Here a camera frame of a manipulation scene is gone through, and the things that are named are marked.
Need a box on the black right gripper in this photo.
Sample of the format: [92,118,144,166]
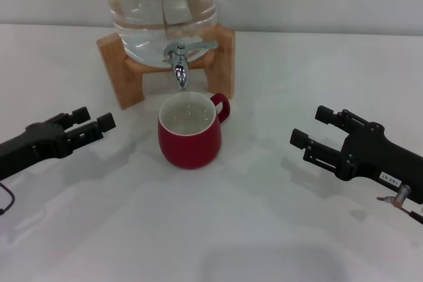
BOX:
[289,105,423,204]

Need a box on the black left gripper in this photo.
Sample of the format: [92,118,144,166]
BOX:
[0,106,117,180]

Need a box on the chrome faucet with lever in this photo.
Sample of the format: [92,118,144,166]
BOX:
[162,40,219,91]

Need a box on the red ceramic cup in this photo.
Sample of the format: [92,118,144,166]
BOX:
[157,92,231,170]

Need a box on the wooden dispenser stand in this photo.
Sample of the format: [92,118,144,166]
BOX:
[96,22,236,110]

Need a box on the glass water dispenser jar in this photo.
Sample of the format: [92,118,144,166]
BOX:
[98,0,221,68]

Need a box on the right gripper cable with plug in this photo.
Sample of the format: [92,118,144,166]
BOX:
[376,184,423,225]

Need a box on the gripper cable with plug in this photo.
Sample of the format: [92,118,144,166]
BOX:
[376,184,423,225]
[0,182,17,216]

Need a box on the left gripper cable with plug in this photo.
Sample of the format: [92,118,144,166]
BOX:
[0,182,17,216]

